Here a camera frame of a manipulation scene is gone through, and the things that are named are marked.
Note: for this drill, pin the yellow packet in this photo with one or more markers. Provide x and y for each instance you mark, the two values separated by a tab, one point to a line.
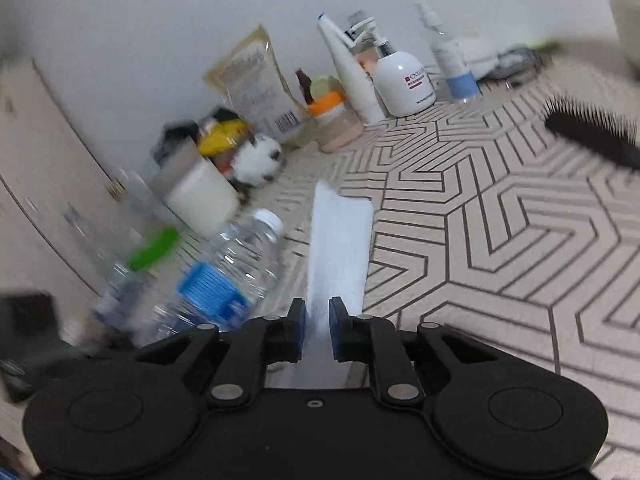
220	140

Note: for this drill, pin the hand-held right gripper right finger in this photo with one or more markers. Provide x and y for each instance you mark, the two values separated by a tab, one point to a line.
336	330

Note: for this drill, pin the green labelled clear bottle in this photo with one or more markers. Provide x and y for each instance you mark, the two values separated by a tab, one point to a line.
150	252

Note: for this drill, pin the black hairbrush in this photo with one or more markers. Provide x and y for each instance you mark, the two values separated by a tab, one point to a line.
595	132

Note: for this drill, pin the pale green round lid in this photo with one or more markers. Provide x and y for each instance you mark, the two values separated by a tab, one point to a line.
322	85

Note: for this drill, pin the white cleaning cloth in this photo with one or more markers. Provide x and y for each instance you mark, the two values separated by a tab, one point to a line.
340	240

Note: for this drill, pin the orange lid jar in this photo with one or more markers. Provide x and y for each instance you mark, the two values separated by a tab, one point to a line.
326	102

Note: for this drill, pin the white cup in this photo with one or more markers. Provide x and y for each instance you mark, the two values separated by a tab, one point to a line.
205	200

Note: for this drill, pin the white plush toy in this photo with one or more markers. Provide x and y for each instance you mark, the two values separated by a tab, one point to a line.
257	160

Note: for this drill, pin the pink jar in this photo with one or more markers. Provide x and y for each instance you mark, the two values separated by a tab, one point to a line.
342	130

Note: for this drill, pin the white pump bottle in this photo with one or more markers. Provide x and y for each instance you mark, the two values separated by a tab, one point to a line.
405	85

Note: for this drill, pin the peach pump bottle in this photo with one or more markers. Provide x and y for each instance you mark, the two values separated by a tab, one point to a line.
367	57

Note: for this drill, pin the spray bottle with blue label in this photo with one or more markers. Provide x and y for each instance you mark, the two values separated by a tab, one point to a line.
455	65

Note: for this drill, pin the kraft paper pouch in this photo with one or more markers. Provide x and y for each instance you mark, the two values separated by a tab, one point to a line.
255	85

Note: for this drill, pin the clear plastic water bottle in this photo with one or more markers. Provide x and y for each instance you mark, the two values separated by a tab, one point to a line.
225	270

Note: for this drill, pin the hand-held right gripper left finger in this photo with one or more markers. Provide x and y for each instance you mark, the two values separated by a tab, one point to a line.
299	330

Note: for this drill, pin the white squeeze tube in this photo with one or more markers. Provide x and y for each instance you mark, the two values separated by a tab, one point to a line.
352	75

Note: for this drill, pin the beige cabinet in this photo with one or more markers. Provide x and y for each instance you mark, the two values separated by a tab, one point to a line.
45	170

